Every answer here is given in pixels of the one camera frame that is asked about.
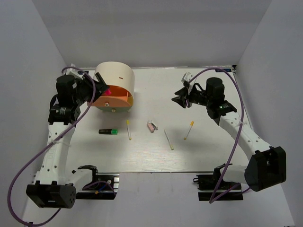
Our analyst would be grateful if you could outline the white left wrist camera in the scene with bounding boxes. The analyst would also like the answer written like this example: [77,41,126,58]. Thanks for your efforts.
[66,64,82,78]

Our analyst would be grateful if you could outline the white pen orange-yellow cap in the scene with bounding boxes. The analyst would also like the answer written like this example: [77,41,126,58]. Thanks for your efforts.
[184,121,194,140]

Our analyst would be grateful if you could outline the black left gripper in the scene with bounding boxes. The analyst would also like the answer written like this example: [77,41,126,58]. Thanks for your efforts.
[73,73,110,106]

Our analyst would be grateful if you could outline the green black highlighter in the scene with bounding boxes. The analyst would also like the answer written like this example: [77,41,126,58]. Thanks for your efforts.
[98,129,118,135]

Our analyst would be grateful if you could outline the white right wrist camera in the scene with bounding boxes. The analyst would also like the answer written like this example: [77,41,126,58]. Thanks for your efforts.
[181,72,193,83]

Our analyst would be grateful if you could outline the orange organizer drawer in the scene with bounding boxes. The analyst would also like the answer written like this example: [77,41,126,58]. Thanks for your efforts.
[92,86,134,113]

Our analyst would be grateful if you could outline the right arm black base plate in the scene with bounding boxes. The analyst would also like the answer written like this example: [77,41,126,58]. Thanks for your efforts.
[193,172,243,201]

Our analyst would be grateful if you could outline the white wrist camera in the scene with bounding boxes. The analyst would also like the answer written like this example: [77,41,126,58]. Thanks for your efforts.
[66,64,82,78]
[181,72,193,83]

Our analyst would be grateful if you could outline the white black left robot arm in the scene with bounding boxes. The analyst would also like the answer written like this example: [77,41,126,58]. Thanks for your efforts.
[26,74,109,209]

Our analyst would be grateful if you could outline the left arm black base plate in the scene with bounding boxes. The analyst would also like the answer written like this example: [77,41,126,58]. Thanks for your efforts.
[76,173,120,200]

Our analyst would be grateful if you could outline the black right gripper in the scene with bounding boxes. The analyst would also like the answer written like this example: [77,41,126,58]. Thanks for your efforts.
[172,84,213,108]

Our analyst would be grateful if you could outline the pink white mini stapler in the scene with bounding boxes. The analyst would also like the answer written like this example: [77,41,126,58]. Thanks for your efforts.
[147,120,158,133]

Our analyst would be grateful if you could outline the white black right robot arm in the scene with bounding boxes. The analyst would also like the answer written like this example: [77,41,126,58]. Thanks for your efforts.
[172,77,286,192]

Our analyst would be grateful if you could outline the white pen bright yellow cap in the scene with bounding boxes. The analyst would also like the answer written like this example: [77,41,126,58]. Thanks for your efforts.
[126,120,132,140]

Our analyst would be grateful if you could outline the cream round drawer organizer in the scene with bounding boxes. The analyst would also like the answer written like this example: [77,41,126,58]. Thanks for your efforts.
[94,61,135,99]

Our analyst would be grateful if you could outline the white pen pale yellow ends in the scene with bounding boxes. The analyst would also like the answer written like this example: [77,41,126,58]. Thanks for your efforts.
[163,129,174,150]

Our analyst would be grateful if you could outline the blue logo sticker right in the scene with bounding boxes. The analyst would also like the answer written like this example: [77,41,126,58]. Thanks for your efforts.
[215,68,232,72]

